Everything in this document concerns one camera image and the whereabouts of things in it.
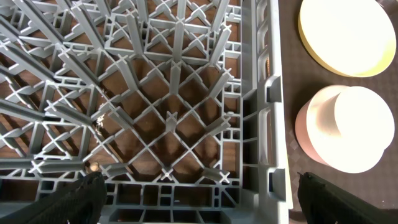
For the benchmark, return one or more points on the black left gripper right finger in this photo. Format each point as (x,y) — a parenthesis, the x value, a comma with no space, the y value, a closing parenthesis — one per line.
(324,202)

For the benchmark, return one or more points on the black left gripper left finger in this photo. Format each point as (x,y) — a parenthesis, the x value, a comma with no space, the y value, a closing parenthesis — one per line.
(71,202)

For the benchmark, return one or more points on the pink white bowl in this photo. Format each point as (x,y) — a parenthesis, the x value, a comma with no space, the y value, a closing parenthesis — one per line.
(347,128)

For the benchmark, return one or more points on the grey plastic dishwasher rack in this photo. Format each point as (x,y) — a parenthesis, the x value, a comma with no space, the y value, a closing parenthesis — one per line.
(178,105)

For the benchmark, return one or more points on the dark brown serving tray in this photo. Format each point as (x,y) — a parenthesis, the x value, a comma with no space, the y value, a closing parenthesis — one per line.
(302,78)

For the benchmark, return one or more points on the yellow round plate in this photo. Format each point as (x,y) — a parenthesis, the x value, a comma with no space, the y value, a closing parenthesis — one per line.
(352,38)

